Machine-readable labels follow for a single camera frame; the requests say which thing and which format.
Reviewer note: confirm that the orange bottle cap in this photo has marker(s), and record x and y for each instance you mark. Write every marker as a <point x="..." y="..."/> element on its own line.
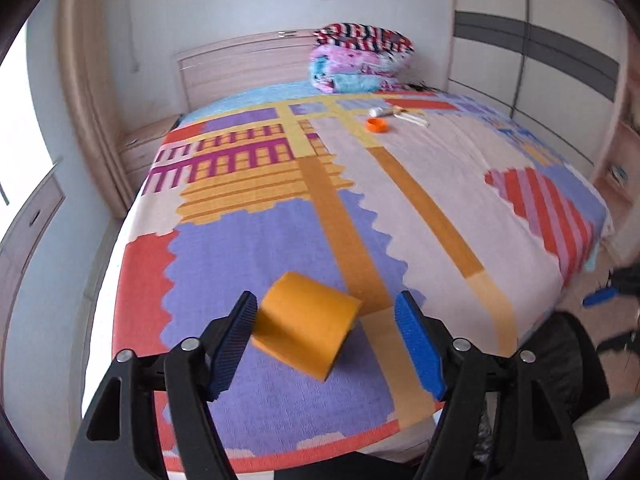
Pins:
<point x="377" y="125"/>

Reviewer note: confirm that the folded quilt stack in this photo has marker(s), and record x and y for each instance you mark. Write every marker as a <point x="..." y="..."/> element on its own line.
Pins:
<point x="358" y="58"/>

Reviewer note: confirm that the white grey wardrobe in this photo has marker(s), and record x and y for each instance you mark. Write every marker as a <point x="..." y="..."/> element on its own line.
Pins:
<point x="554" y="66"/>

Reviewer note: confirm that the colourful patterned blanket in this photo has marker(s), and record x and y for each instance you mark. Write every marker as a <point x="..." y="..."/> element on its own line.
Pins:
<point x="476" y="217"/>

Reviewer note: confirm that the yellow white ointment tube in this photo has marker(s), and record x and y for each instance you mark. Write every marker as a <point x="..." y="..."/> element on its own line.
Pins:
<point x="379" y="112"/>

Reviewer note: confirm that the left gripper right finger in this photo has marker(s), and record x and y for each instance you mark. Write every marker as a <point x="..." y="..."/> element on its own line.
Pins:
<point x="501" y="418"/>

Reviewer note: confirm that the wooden headboard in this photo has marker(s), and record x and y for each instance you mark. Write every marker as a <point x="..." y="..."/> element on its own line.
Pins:
<point x="212" y="72"/>

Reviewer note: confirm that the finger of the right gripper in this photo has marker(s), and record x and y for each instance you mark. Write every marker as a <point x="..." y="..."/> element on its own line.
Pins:
<point x="600" y="296"/>

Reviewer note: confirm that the orange tape roll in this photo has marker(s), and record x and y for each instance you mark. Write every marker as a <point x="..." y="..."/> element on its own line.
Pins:
<point x="303" y="324"/>

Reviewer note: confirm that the light blue floral bedsheet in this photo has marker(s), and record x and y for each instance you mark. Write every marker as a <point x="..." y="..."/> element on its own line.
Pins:
<point x="275" y="92"/>

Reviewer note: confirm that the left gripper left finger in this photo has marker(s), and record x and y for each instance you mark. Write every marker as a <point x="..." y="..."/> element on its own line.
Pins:
<point x="119" y="437"/>

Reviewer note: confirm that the left wooden nightstand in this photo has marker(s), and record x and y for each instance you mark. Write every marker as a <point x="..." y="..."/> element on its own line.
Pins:
<point x="139" y="148"/>

